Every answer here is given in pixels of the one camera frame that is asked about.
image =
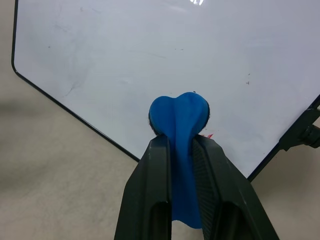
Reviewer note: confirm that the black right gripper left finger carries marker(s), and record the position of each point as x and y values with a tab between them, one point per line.
145	185

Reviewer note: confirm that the black whiteboard stand bracket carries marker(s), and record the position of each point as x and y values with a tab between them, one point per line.
303	127

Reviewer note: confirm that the black-framed whiteboard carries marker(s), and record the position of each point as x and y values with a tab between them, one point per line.
150	62

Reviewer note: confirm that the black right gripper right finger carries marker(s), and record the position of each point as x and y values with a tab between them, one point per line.
225	185

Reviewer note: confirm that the blue whiteboard eraser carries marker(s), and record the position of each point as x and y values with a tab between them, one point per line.
183	160

